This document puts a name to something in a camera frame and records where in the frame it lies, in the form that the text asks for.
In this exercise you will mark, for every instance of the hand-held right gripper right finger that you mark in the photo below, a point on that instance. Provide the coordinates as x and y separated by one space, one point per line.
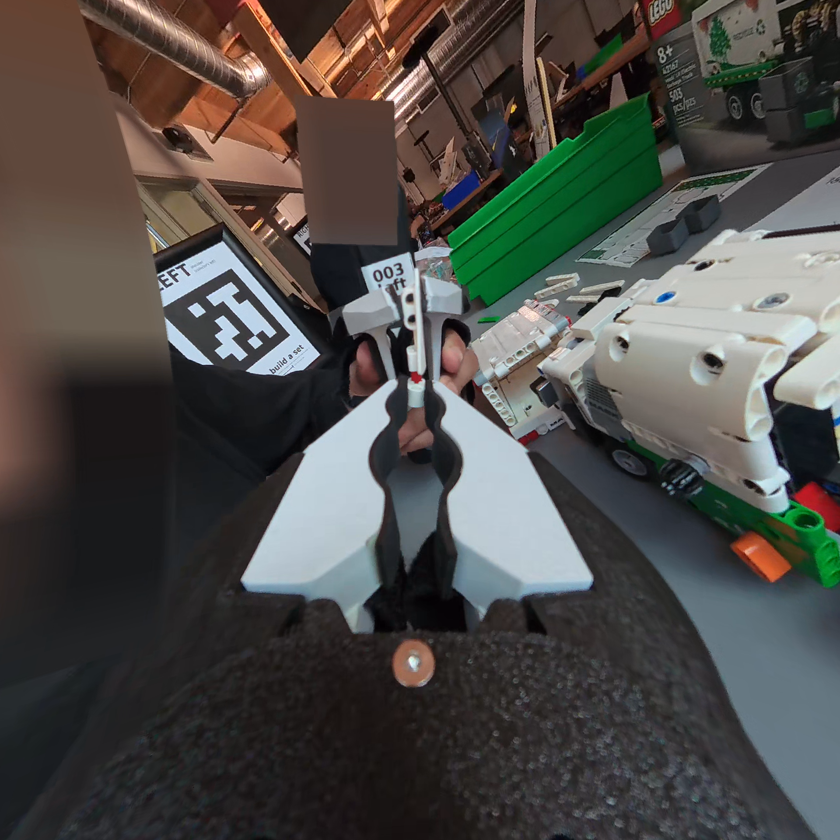
512 512

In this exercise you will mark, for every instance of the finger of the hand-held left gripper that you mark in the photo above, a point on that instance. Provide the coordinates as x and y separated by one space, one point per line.
371 313
443 298

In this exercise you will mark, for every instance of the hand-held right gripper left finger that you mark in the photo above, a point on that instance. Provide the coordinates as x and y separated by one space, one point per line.
328 505

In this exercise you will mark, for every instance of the red and white lego pin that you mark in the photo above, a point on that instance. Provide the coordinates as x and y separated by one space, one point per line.
415 394

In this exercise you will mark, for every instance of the person's left forearm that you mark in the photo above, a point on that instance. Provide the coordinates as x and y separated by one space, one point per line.
262 413

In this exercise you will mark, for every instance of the white lego container body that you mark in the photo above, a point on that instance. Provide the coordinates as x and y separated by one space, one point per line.
518 354

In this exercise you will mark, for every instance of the white lego beam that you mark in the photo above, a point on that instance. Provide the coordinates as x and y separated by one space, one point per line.
564 278
547 291

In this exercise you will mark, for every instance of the white lego plate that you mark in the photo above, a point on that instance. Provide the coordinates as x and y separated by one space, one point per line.
602 287

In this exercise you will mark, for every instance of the white lego truck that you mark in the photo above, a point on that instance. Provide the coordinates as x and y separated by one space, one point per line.
689 367

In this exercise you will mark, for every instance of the grey lego bin piece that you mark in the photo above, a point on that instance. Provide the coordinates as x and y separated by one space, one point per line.
702 213
668 237

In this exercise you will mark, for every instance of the lego sticker sheet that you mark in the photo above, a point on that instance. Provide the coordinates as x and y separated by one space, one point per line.
663 203

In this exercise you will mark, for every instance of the lego instruction booklet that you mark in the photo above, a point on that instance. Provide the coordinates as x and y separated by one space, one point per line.
807 197

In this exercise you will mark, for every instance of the lego set box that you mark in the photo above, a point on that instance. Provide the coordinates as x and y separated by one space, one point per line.
754 79

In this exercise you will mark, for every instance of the person's left hand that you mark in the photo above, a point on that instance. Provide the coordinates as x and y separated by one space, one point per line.
456 358

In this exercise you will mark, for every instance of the clear plastic bags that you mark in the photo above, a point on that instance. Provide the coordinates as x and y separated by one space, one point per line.
443 262

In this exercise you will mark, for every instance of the black framed marker sign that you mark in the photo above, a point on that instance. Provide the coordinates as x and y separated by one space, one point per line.
303 236
223 315

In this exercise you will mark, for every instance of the small blue storage bin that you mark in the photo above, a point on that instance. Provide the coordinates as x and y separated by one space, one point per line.
461 191

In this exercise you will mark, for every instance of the green plastic bin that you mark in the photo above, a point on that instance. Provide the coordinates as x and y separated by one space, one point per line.
558 210

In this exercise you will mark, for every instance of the white roll-up banner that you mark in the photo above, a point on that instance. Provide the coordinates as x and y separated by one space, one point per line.
535 79

